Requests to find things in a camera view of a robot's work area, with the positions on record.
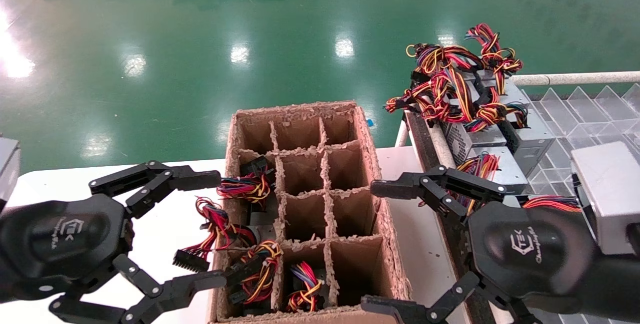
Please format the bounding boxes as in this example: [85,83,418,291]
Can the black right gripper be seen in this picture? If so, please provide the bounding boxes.
[371,165,599,299]

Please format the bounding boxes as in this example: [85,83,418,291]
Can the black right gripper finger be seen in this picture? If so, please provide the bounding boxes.
[361,272,543,324]

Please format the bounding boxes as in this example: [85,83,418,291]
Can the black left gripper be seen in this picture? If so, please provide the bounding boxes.
[0,160,228,324]

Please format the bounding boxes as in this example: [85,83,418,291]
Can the power supply with red cables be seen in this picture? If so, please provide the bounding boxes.
[172,197,279,273]

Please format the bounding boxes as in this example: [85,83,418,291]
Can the short white tube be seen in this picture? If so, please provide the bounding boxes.
[395,118,409,148]

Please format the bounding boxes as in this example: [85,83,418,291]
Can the white conveyor edge tube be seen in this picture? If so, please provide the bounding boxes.
[427,123,458,171]

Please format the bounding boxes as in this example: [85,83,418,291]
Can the cardboard box with dividers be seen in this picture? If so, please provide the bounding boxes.
[207,100,413,324]

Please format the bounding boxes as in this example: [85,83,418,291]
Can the grey perforated power supply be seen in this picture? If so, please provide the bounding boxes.
[442,120,507,165]

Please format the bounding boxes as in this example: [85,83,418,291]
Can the grey dark-sided power supply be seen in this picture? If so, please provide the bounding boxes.
[500,80,557,175]

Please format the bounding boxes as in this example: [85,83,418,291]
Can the clear acrylic divider tray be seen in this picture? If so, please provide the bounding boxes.
[520,83,640,324]

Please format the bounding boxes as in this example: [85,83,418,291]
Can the grey power supply unit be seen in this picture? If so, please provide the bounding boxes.
[570,141,640,256]

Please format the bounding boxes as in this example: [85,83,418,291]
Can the power supply with striped cables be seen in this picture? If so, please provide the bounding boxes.
[216,156,276,211]

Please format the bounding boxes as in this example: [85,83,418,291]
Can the power supply with blue-red cables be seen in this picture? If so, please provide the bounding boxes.
[286,262,331,313]

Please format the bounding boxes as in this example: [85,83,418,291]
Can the power supply with yellow-red cables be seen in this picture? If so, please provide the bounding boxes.
[224,241,284,315]

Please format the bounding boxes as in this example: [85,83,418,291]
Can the grey power supply, looped cables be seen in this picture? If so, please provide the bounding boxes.
[452,147,529,215]

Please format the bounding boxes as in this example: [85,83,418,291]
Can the tangled multicolour cable bundle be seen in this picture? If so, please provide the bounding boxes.
[384,43,529,132]

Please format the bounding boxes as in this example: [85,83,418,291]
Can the stacked power supply, curled cables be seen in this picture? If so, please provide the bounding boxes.
[462,23,524,110]

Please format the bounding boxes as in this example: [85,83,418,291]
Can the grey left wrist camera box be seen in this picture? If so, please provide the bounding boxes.
[0,137,22,210]

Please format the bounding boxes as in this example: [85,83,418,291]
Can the white horizontal rail tube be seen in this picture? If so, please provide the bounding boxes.
[510,71,640,86]

